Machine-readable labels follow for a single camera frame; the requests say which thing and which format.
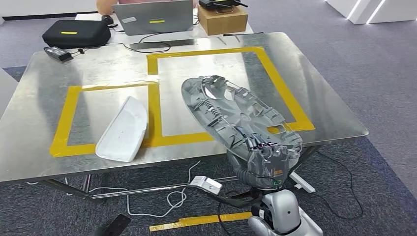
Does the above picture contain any grey laptop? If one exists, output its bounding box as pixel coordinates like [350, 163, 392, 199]
[112, 0, 195, 36]

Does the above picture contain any black adapter cable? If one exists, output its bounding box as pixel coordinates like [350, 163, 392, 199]
[70, 30, 172, 55]

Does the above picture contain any stainless steel workbench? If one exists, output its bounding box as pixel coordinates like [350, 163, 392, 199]
[0, 31, 369, 204]

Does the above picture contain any grey plastic wheel cover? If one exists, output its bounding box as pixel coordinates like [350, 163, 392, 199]
[181, 75, 303, 164]

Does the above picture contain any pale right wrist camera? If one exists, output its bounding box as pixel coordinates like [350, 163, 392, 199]
[190, 176, 223, 195]

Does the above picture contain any white plastic cover panel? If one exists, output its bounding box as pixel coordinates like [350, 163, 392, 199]
[95, 96, 148, 163]

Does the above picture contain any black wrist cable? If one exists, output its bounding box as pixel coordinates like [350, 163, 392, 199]
[216, 202, 234, 236]

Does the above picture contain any black floor cable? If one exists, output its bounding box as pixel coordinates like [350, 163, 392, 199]
[314, 149, 364, 221]

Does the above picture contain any black power adapter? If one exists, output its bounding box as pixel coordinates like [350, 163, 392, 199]
[43, 46, 74, 62]

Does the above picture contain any brown cardboard box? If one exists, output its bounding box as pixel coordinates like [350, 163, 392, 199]
[198, 4, 249, 36]

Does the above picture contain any white looped floor cable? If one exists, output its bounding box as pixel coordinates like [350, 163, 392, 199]
[26, 160, 203, 218]

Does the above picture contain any person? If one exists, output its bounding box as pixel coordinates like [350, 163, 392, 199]
[95, 0, 200, 16]

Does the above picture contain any black camera bracket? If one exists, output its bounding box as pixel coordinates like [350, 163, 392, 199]
[208, 189, 265, 209]

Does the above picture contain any black wireless router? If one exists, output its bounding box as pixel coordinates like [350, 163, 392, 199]
[198, 0, 249, 10]

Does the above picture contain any yellow floor tape outline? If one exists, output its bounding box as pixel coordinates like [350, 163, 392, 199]
[149, 211, 253, 233]

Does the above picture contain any white power strip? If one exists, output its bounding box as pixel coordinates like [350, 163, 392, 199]
[289, 172, 316, 194]

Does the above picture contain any black carry case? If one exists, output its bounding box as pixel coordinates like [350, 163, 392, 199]
[41, 19, 112, 50]

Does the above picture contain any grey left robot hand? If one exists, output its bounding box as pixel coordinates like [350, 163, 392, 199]
[92, 214, 132, 236]

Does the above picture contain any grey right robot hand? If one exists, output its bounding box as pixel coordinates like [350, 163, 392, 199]
[228, 125, 291, 191]

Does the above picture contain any small yellow bench tape outline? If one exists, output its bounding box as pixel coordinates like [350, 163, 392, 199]
[49, 81, 161, 158]

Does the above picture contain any large yellow bench tape outline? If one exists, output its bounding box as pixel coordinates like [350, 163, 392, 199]
[146, 46, 316, 148]

